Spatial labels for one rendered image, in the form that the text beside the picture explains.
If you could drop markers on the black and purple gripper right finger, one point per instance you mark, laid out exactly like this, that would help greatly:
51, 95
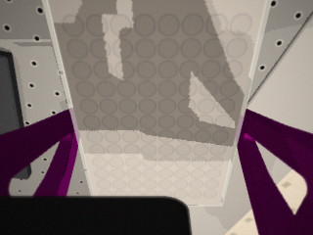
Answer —
294, 147

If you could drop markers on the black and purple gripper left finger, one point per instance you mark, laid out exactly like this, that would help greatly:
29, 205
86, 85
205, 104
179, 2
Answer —
20, 147

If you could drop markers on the white well plate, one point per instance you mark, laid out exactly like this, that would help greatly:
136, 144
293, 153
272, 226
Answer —
157, 90

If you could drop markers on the grey rectangular base plate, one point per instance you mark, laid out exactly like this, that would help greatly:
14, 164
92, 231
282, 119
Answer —
25, 33

